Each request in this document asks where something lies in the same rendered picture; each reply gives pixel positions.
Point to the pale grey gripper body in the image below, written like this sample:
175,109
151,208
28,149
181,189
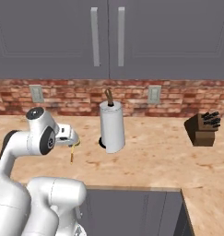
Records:
73,137

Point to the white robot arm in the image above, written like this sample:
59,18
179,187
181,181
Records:
39,199

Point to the gold cutlery piece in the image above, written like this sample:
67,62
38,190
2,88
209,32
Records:
72,154

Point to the white paper towel roll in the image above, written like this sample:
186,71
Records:
112,129

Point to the dark paper towel holder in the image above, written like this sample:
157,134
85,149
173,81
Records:
109,96

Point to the grey base cabinet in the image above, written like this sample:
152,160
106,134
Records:
128,215

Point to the brown knife block with knives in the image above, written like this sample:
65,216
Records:
201,133

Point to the grey wall outlet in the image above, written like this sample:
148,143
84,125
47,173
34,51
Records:
154,94
37,93

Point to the grey wall cupboard door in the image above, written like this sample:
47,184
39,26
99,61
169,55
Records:
174,37
45,37

